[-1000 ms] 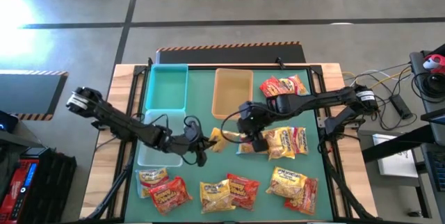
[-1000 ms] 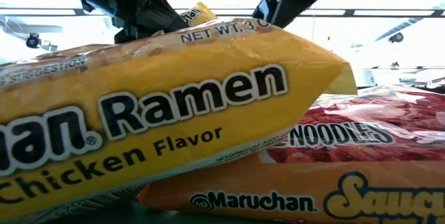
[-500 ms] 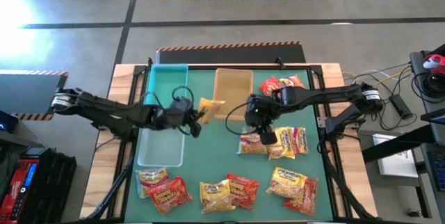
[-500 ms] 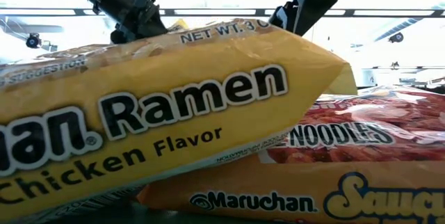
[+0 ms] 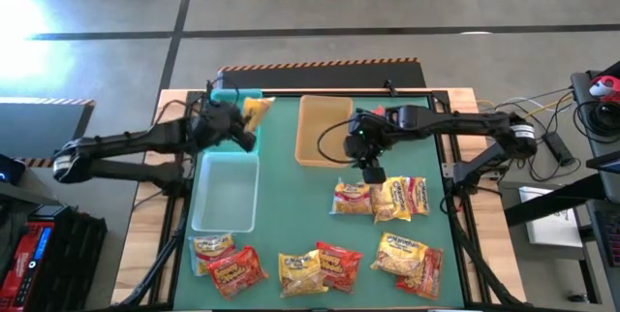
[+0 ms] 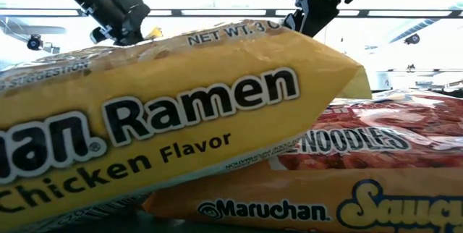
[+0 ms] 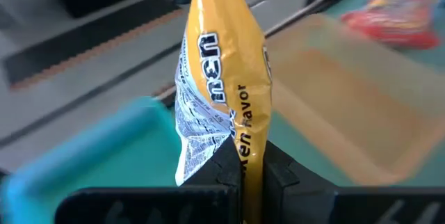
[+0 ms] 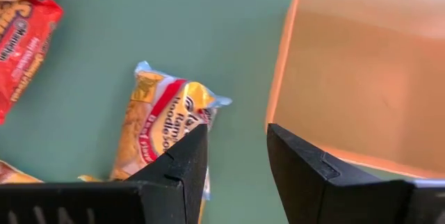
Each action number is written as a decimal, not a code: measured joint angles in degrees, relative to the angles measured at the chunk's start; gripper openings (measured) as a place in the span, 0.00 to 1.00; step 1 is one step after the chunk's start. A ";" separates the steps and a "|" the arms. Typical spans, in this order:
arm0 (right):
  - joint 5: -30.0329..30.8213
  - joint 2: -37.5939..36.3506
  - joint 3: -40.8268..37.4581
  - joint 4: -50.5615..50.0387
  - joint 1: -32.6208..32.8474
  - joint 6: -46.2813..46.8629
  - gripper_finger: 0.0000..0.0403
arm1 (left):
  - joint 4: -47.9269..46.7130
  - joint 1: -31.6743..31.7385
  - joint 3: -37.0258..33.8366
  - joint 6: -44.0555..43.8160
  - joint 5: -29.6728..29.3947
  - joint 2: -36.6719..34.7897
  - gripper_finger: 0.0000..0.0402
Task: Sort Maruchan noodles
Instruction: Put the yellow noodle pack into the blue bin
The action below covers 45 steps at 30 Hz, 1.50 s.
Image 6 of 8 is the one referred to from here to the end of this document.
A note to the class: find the black spotlight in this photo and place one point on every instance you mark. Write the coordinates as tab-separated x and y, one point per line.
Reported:
412	38
34	42

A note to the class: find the orange saucy noodles pack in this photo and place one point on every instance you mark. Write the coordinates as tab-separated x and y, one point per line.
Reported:
361	197

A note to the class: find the yellow creamy chicken ramen pack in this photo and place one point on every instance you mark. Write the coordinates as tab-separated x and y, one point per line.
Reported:
181	99

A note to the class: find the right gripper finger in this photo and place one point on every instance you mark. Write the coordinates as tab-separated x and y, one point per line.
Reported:
320	16
298	19

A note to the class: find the black pipe frame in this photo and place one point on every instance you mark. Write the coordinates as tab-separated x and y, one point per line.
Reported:
434	70

